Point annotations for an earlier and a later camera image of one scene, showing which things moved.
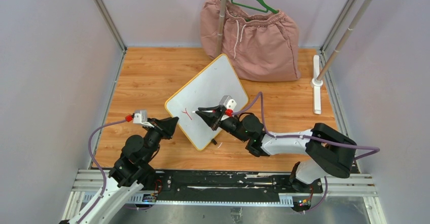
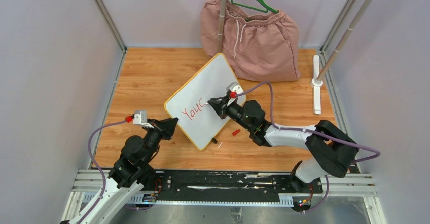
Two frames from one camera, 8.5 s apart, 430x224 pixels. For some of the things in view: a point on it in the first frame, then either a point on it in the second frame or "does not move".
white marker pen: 204,111 → 207,103
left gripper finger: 170,123 does not move
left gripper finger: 168,124 does not move
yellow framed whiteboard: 205,88 does not move
